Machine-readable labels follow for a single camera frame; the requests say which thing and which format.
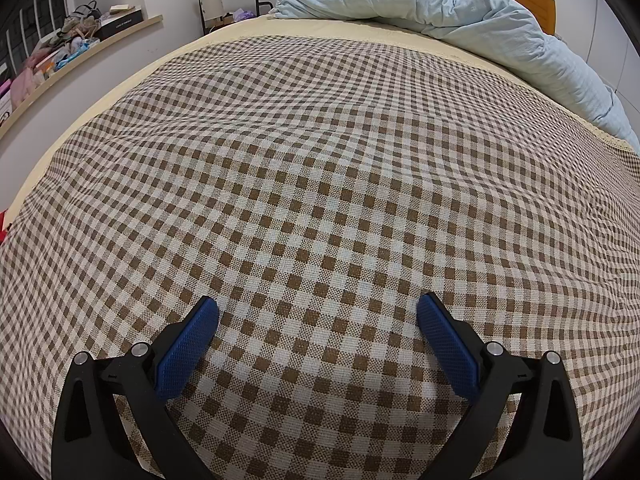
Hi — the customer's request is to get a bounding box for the black flat box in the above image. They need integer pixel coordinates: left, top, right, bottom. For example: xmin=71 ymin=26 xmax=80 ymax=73
xmin=95 ymin=6 xmax=143 ymax=41

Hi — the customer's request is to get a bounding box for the white window railing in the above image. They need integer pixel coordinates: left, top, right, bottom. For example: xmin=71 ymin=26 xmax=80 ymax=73
xmin=5 ymin=0 xmax=78 ymax=71

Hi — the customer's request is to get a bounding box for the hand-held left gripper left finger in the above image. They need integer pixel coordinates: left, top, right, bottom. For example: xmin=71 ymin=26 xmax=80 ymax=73
xmin=50 ymin=295 xmax=221 ymax=480

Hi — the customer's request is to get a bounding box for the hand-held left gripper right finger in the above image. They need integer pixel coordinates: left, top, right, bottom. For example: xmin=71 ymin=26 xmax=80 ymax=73
xmin=416 ymin=292 xmax=586 ymax=480

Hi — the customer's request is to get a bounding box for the light blue duvet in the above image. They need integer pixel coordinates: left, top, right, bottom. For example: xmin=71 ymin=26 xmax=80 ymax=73
xmin=272 ymin=0 xmax=640 ymax=151

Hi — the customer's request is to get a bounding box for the brown checked blanket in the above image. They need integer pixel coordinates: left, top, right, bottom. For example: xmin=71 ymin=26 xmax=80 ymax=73
xmin=0 ymin=35 xmax=640 ymax=480

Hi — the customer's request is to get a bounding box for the pink gift bag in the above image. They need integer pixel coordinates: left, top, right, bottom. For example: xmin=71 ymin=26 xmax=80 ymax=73
xmin=10 ymin=55 xmax=43 ymax=106

